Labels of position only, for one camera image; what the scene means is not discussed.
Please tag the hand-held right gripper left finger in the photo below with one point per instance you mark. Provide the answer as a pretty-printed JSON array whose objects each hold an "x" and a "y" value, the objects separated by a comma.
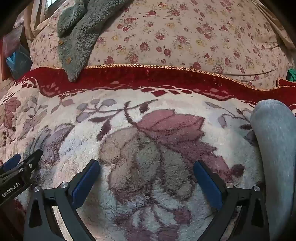
[{"x": 85, "y": 184}]

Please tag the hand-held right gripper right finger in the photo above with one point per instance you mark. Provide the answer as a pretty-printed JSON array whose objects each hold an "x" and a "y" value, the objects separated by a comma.
[{"x": 208, "y": 185}]

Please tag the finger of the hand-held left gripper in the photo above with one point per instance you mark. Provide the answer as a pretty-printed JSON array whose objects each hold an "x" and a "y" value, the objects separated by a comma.
[
  {"x": 31, "y": 162},
  {"x": 10, "y": 161}
]

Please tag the light blue pants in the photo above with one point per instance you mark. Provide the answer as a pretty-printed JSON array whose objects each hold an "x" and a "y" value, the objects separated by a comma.
[{"x": 275, "y": 150}]

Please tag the red and white floral blanket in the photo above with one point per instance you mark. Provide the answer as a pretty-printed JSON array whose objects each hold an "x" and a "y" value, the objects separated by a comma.
[{"x": 138, "y": 139}]

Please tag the blue plastic bag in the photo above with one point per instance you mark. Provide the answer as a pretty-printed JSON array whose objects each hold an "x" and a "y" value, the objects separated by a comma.
[{"x": 18, "y": 62}]

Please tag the pink plastic bag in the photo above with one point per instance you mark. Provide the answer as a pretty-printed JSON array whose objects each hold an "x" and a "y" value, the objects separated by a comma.
[{"x": 11, "y": 41}]

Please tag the grey fleece garment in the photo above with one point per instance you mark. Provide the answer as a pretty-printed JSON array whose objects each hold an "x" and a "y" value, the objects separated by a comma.
[{"x": 76, "y": 46}]

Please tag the green cloth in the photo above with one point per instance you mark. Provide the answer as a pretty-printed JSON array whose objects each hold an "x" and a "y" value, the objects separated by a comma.
[{"x": 291, "y": 74}]

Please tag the beige curtain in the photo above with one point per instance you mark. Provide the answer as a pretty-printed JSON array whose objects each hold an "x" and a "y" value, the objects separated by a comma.
[{"x": 34, "y": 18}]

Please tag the rose print quilt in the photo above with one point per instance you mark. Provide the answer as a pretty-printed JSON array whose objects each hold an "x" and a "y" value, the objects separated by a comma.
[{"x": 185, "y": 34}]

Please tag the beige cloth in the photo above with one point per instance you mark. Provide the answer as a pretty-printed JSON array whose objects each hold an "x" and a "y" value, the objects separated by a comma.
[{"x": 275, "y": 20}]

